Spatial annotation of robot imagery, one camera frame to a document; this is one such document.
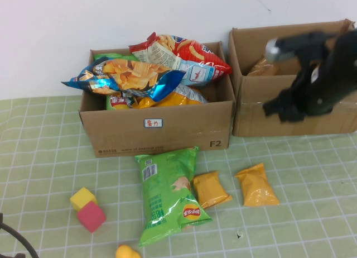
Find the small green Lay's bag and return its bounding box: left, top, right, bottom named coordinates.
left=105, top=93, right=132, bottom=111

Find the yellow foam cube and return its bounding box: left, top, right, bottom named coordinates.
left=70, top=187, right=98, bottom=213

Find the large green Lay's chip bag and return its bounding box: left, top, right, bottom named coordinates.
left=134, top=146, right=213, bottom=247

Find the yellow snack packet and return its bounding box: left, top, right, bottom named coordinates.
left=192, top=170, right=233, bottom=210
left=234, top=163, right=281, bottom=207

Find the cardboard box with F2 print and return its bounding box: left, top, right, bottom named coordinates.
left=79, top=41, right=237, bottom=158

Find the yellow rubber toy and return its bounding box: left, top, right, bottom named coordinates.
left=115, top=244, right=142, bottom=258

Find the blue potato chip bag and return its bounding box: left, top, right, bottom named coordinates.
left=61, top=58, right=187, bottom=102

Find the cardboard box with clear tape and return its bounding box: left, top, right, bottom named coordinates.
left=228, top=18, right=357, bottom=138

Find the black cable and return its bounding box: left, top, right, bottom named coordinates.
left=0, top=212, right=39, bottom=258

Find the pink foam cube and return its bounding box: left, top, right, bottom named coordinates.
left=76, top=200, right=108, bottom=233

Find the brown biscuit packet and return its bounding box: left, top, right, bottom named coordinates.
left=247, top=55, right=280, bottom=77

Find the green checkered tablecloth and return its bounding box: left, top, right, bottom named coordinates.
left=0, top=95, right=357, bottom=258

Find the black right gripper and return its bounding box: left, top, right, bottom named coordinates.
left=262, top=64, right=321, bottom=124

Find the white label with red writing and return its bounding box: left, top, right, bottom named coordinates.
left=143, top=118, right=164, bottom=129

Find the yellow chip bag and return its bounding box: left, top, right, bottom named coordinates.
left=131, top=83, right=210, bottom=110

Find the red fries snack bag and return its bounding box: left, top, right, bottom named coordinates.
left=128, top=32, right=233, bottom=87

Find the plain green snack bag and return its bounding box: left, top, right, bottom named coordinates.
left=93, top=53, right=139, bottom=63

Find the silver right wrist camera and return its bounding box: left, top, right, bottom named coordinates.
left=264, top=31, right=329, bottom=64

